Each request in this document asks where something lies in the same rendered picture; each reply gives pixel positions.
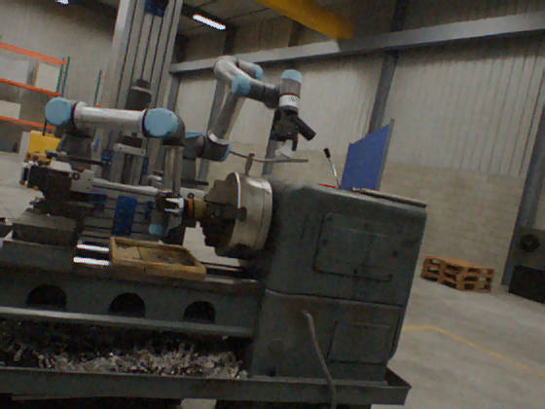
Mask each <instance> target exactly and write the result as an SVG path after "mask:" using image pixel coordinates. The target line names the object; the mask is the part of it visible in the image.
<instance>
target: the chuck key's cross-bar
mask: <svg viewBox="0 0 545 409"><path fill-rule="evenodd" d="M229 153H232V154H235V155H238V156H241V157H244V158H248V155H245V154H242V153H239V152H237V151H234V150H231V149H230V150H229ZM251 160H252V161H255V162H258V163H308V162H309V159H257V158H254V157H251Z"/></svg>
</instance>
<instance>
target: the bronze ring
mask: <svg viewBox="0 0 545 409"><path fill-rule="evenodd" d="M207 205H212V204H211V203H206V202H205V200H204V198H200V199H191V200H189V199H187V200H184V201H183V210H182V217H183V219H185V220H190V219H191V221H198V222H199V223H202V222H203V220H204V219H209V218H210V217H211V216H210V215H205V212H206V206H207Z"/></svg>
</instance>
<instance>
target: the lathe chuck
mask: <svg viewBox="0 0 545 409"><path fill-rule="evenodd" d="M226 202H227V203H229V207H235V208H243V207H245V209H246V214H245V219H244V220H243V221H239V219H237V218H230V219H227V218H221V217H216V216H214V217H216V218H221V219H223V220H224V219H227V221H226V223H225V225H224V226H222V228H221V231H220V234H219V237H218V240H217V243H216V249H215V253H216V255H217V256H221V257H228V258H235V259H241V260H242V259H245V258H246V257H247V256H248V255H249V254H250V252H251V250H252V248H253V246H254V244H255V241H256V240H257V237H258V233H259V230H260V225H261V220H262V215H263V203H264V197H263V188H262V184H261V181H260V179H258V178H257V177H254V176H250V175H249V176H246V175H243V174H241V173H236V172H232V173H230V174H229V175H228V176H227V177H226ZM241 243H242V244H244V245H245V249H244V250H237V249H236V246H237V245H238V244H241Z"/></svg>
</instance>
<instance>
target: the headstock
mask: <svg viewBox="0 0 545 409"><path fill-rule="evenodd" d="M259 178H263V179H267V180H268V181H269V183H270V185H271V188H272V205H273V216H272V226H271V230H270V233H269V235H268V238H267V240H266V242H265V244H264V247H263V249H262V250H261V251H260V253H259V254H258V256H257V257H256V258H255V259H253V260H251V261H248V260H241V259H237V262H238V263H239V264H240V265H242V266H243V267H244V268H245V269H246V270H247V271H248V272H250V273H251V275H252V276H253V277H254V278H256V279H257V280H258V281H259V282H260V283H262V284H263V285H265V286H266V287H267V288H269V289H270V290H272V291H275V292H280V293H288V294H307V295H316V296H323V297H331V298H339V299H347V300H355V301H362V302H371V303H379V304H386V305H393V306H402V307H407V306H408V301H409V297H410V293H411V288H412V285H413V281H414V276H415V272H416V268H417V263H418V256H419V252H420V249H421V244H422V240H423V236H424V227H425V223H426V218H427V214H426V212H425V209H424V207H420V206H415V205H411V204H402V203H398V202H394V201H390V200H386V199H381V198H376V197H372V196H367V195H362V194H358V193H354V192H349V191H346V190H341V189H336V188H332V187H327V186H322V185H319V184H314V183H309V182H305V181H300V180H295V179H286V178H281V177H276V176H271V175H263V176H260V177H259ZM280 213H281V214H280ZM280 215H281V216H280ZM284 221H285V222H284ZM280 224H281V225H280ZM279 226H280V227H279ZM265 260H266V261H265ZM256 265H257V266H256ZM252 266H254V267H252ZM263 268H264V269H263Z"/></svg>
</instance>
